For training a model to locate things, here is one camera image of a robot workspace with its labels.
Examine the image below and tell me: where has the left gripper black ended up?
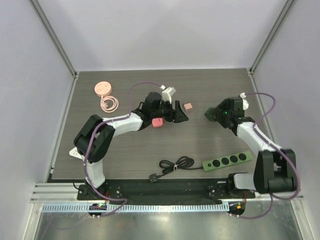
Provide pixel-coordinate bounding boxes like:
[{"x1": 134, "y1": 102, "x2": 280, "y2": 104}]
[{"x1": 151, "y1": 99, "x2": 189, "y2": 123}]

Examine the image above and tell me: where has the green patterned cube adapter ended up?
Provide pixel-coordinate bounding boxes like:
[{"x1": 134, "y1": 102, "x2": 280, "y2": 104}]
[{"x1": 204, "y1": 107, "x2": 218, "y2": 122}]

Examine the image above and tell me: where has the pink red plug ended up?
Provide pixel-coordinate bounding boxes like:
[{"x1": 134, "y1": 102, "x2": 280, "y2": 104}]
[{"x1": 151, "y1": 118, "x2": 164, "y2": 128}]

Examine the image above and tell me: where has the green power strip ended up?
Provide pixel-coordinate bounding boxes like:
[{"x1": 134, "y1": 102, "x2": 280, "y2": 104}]
[{"x1": 202, "y1": 151, "x2": 253, "y2": 172}]

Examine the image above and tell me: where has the pink round power socket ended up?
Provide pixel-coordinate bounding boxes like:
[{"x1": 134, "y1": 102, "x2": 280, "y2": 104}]
[{"x1": 94, "y1": 81, "x2": 113, "y2": 97}]

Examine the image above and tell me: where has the white triangular power socket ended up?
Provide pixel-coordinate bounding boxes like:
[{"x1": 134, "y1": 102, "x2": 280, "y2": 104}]
[{"x1": 69, "y1": 147, "x2": 82, "y2": 160}]

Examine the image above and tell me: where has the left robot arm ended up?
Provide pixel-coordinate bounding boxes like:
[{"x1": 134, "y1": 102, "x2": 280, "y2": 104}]
[{"x1": 73, "y1": 92, "x2": 189, "y2": 200}]

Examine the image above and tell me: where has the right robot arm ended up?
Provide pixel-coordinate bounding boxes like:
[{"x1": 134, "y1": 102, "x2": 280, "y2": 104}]
[{"x1": 205, "y1": 96, "x2": 301, "y2": 200}]

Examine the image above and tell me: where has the black coiled power cable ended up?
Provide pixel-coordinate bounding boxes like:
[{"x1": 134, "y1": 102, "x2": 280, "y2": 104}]
[{"x1": 149, "y1": 156, "x2": 205, "y2": 185}]

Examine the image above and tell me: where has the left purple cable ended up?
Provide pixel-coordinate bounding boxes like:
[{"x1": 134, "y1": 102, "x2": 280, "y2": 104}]
[{"x1": 82, "y1": 81, "x2": 163, "y2": 217}]

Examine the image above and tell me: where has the pink coiled cable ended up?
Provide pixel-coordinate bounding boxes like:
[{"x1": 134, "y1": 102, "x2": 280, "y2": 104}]
[{"x1": 99, "y1": 96, "x2": 120, "y2": 114}]

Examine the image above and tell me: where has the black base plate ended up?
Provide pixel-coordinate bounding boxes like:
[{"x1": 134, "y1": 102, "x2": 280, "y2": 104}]
[{"x1": 77, "y1": 178, "x2": 255, "y2": 204}]

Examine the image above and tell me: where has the white slotted cable duct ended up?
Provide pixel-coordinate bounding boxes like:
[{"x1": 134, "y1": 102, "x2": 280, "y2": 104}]
[{"x1": 42, "y1": 202, "x2": 229, "y2": 214}]

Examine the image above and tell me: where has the aluminium frame rail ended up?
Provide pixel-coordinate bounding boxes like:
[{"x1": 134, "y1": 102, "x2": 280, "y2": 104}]
[{"x1": 30, "y1": 181, "x2": 305, "y2": 204}]

